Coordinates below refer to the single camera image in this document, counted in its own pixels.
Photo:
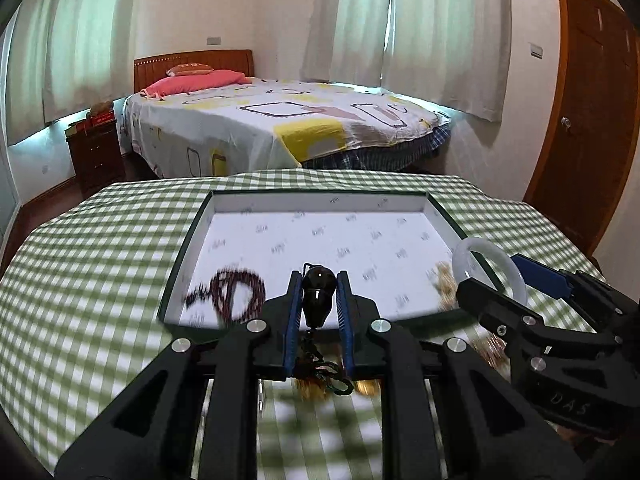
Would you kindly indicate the wooden door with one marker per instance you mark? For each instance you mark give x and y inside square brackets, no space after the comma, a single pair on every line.
[590,110]

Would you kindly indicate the bed with patterned sheet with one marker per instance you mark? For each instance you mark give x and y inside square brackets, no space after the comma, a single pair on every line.
[240,125]

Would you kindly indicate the gold flower brooch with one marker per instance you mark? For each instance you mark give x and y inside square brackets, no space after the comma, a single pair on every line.
[442,282]

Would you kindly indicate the blue plaid bed skirt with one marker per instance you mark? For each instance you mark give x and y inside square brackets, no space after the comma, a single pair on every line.
[380,157]

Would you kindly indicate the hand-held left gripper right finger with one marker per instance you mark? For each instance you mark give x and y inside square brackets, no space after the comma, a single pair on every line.
[345,325]

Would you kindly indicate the white curtain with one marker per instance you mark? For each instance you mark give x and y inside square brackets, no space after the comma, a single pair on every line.
[350,20]
[90,35]
[27,70]
[445,35]

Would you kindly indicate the red box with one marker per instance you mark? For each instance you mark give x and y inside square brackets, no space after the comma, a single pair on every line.
[100,119]

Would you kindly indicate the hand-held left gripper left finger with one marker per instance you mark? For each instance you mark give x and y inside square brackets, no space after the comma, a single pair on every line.
[294,325]

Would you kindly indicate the brown plush toy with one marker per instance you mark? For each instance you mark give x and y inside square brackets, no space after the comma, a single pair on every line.
[102,106]

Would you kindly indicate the wall light switch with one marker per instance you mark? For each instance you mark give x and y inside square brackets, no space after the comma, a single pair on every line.
[536,51]

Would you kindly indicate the stack of books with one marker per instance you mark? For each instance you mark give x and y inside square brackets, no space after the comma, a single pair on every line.
[75,130]

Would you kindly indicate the metal door knob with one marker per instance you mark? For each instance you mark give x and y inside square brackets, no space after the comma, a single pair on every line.
[566,122]

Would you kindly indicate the dark wooden nightstand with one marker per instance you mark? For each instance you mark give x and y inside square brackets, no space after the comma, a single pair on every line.
[95,155]

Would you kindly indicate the pink pillow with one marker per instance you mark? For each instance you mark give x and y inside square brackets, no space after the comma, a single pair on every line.
[200,81]

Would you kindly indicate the green checkered tablecloth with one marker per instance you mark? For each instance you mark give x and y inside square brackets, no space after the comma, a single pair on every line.
[100,270]

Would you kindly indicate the green jewelry box tray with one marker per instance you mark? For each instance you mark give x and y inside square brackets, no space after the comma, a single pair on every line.
[325,240]

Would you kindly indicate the small red cushion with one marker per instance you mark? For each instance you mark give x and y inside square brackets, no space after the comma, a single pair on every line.
[190,68]

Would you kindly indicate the white jade bangle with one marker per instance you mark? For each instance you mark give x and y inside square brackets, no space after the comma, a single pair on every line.
[505,258]

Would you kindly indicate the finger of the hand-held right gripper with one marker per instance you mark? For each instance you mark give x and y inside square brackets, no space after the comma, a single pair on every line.
[500,305]
[540,275]

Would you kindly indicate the wooden headboard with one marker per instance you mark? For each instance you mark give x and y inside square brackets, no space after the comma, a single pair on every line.
[200,59]

